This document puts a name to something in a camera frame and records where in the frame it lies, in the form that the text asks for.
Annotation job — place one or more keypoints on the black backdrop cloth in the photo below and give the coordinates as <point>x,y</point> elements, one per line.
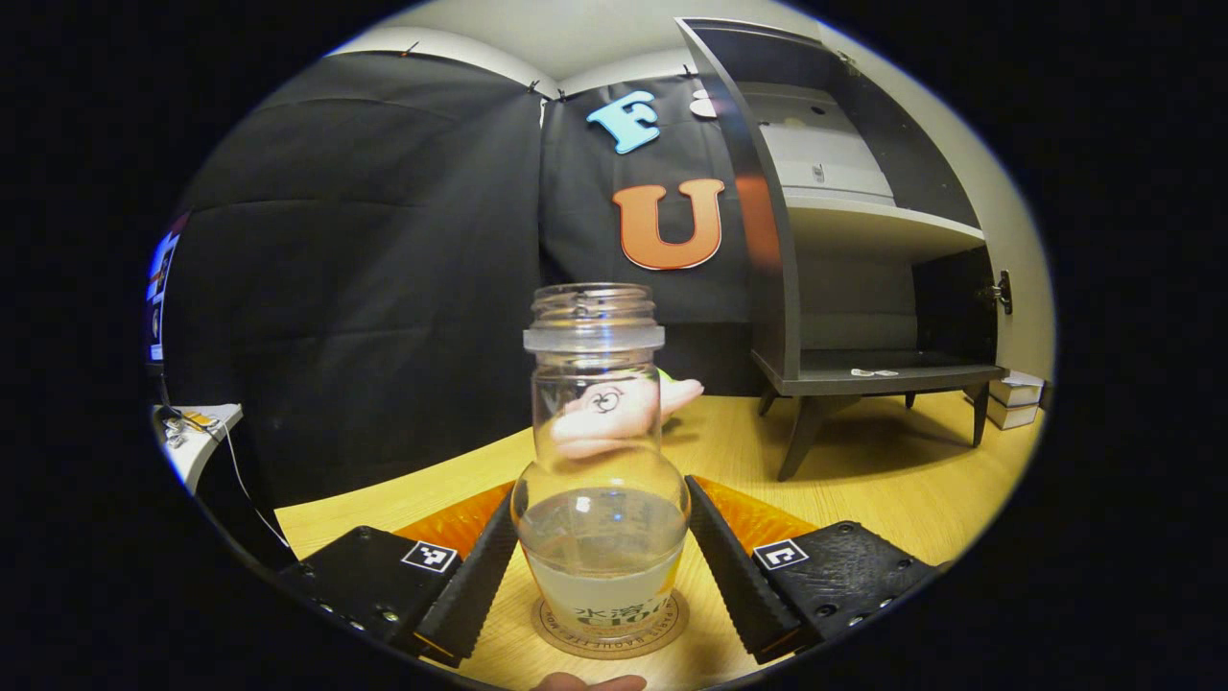
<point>384,288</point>

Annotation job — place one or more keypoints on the white book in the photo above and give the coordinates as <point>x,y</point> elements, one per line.
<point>1019,389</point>

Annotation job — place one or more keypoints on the round brown coaster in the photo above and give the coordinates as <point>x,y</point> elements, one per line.
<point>556,638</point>

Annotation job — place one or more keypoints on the metal door hinge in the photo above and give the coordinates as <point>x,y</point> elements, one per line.
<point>1003,293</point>

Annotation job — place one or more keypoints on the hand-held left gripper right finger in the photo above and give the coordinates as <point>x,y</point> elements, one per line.
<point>739,566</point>

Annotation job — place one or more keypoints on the pink plush toy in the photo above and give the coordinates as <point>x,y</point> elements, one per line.
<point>681,393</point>

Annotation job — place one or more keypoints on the pale book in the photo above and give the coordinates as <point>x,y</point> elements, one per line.
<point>1012,416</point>

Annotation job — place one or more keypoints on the dark grey cabinet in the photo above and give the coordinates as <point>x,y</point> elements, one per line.
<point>767,288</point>

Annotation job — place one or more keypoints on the clear glass bottle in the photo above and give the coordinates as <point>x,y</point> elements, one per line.
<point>600,537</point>

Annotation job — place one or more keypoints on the white side table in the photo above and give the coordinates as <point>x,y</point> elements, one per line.
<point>197,451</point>

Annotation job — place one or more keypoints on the small yellow item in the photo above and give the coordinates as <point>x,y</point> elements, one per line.
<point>197,419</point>

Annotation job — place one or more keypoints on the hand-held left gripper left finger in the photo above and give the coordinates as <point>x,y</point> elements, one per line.
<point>470,585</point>

